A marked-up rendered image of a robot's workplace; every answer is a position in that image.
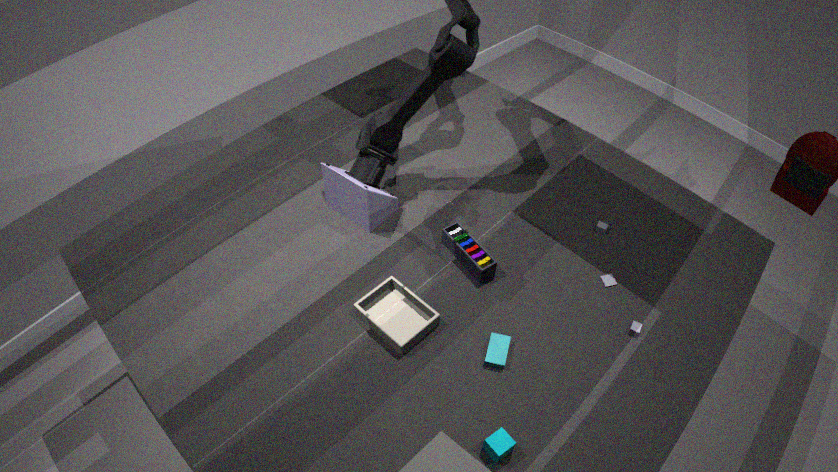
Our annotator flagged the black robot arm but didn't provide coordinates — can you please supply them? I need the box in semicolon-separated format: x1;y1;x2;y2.
344;0;480;189

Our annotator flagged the teal cube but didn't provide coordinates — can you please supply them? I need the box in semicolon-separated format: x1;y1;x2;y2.
482;427;516;463

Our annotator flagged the light blue rectangular block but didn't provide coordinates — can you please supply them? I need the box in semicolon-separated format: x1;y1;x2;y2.
484;333;511;370

